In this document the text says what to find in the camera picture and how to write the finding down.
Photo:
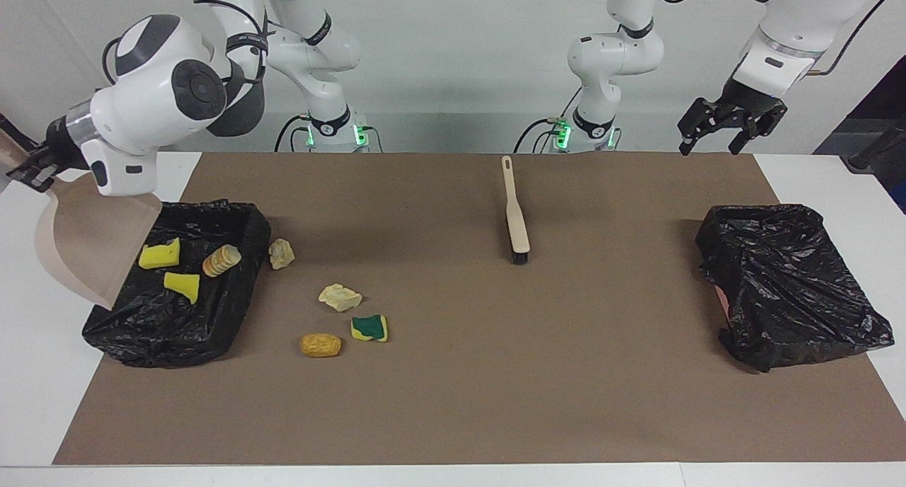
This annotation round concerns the wedge yellow sponge piece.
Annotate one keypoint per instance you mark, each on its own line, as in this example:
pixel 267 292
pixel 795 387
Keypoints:
pixel 182 285

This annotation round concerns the beige hand brush black bristles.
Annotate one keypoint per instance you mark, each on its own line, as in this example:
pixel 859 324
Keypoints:
pixel 517 225

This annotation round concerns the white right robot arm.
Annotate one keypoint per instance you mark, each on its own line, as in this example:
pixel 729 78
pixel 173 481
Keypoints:
pixel 152 112

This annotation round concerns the orange-brown foam lump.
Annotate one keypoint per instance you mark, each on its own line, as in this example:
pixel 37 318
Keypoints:
pixel 320 345

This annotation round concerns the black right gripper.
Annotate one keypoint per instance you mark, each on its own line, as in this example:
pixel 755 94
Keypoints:
pixel 64 147

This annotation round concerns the beige plastic dustpan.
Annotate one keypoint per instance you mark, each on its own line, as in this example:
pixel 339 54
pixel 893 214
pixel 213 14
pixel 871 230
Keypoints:
pixel 85 232

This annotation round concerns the black stand post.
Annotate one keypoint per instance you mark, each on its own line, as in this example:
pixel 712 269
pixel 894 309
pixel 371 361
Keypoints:
pixel 10 126
pixel 874 151

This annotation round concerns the dark blue furniture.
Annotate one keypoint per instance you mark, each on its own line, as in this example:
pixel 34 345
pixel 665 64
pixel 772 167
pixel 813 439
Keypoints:
pixel 893 98

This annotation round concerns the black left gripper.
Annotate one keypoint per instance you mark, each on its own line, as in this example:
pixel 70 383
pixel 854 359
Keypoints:
pixel 750 103

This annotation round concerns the green and yellow sponge piece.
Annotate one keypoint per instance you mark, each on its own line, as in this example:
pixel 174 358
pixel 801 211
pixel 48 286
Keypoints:
pixel 369 328

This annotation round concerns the black bag lined pink bin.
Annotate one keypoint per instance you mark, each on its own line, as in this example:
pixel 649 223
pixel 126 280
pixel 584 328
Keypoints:
pixel 786 289

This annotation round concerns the brown table mat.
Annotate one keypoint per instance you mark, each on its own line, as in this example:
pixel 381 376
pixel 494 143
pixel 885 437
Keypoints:
pixel 425 437

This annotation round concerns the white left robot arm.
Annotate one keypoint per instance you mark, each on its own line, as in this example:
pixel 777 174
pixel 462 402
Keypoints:
pixel 786 13

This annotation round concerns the notched yellow sponge piece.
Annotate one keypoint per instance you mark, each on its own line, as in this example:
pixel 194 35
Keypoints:
pixel 159 255

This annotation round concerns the cream foam chunk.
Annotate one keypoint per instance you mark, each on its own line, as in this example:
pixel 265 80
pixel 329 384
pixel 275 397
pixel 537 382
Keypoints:
pixel 340 297
pixel 281 254
pixel 221 260

